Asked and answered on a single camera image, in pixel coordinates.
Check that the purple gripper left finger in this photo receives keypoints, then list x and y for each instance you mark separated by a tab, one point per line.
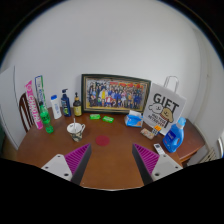
71	166

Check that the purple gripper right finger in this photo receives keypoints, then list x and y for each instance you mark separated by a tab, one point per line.
153	166

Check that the white remote control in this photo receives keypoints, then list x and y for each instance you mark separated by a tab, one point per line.
159	149

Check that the blue detergent bottle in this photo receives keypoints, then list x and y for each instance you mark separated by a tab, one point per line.
174	137

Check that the small snack packet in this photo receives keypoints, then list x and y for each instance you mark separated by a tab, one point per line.
145	132

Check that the patterned ceramic mug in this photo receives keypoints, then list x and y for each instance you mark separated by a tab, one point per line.
77	136

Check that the red round coaster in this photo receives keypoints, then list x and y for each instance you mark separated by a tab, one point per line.
102	140

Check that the orange small card box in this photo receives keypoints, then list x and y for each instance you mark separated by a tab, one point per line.
156	130

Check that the white spoon in mug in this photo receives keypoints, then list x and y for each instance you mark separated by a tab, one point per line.
74	122

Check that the blue tissue pack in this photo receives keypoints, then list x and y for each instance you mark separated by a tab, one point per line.
133	119

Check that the left green soap bar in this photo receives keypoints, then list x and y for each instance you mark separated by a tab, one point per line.
95	116

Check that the green soap bar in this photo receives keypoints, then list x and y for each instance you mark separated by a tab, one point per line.
108	119
95	116

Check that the right green soap bar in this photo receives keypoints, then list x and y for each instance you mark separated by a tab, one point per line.
108	119

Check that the green plastic bottle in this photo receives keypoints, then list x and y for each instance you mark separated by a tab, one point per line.
45	117

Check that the white radiator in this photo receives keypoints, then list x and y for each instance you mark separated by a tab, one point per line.
210	156

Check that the amber pump bottle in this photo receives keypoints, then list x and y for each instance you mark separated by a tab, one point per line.
77	106

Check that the white gift paper bag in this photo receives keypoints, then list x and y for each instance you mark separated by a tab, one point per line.
164	106

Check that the dark blue pump bottle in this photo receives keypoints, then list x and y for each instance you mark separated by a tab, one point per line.
65	102

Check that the white lotion bottle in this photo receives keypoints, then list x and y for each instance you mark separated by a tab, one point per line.
55	107

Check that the framed group photo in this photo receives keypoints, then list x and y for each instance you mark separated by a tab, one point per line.
103	93

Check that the green white toothpaste box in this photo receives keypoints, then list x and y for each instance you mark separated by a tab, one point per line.
40	89

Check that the pink tall box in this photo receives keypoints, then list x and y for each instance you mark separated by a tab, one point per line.
32	105

